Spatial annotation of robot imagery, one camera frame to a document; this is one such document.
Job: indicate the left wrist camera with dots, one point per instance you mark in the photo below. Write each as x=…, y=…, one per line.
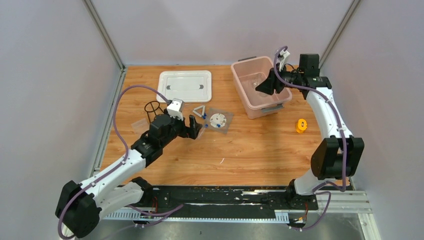
x=175, y=109

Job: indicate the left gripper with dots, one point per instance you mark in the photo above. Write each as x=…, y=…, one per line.
x=191, y=132

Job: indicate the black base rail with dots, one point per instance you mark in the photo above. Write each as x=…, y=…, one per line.
x=226, y=202

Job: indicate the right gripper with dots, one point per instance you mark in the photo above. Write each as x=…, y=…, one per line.
x=271, y=82

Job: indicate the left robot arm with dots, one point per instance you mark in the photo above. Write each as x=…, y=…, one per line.
x=81, y=206

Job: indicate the white plastic lid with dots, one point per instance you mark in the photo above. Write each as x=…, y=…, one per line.
x=190, y=86

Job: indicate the clear test tube rack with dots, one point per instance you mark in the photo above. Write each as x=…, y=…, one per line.
x=140, y=126

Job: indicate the yellow plastic block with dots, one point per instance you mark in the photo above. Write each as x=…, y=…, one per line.
x=301, y=125

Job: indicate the glass flask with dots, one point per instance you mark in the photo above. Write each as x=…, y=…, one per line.
x=255, y=80

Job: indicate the white clay triangle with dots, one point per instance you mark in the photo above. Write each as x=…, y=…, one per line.
x=200, y=111

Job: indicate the pink plastic bin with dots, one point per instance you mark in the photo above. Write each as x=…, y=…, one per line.
x=255, y=107

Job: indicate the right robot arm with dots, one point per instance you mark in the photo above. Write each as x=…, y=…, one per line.
x=337, y=156

